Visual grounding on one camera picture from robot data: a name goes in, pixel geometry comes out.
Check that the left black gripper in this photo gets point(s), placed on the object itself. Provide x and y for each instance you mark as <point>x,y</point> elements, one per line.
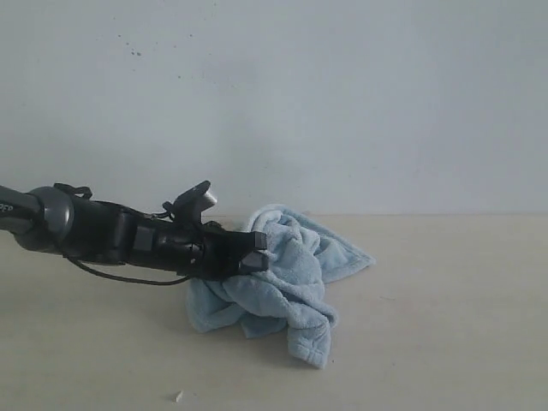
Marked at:
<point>208,252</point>

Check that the light blue towel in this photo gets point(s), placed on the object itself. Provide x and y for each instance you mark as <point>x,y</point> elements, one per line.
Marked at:
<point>303,256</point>

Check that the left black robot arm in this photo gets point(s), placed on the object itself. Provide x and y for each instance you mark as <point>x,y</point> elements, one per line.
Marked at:
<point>67,221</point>

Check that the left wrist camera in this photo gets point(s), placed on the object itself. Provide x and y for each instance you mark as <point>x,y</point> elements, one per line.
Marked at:
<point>189,206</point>

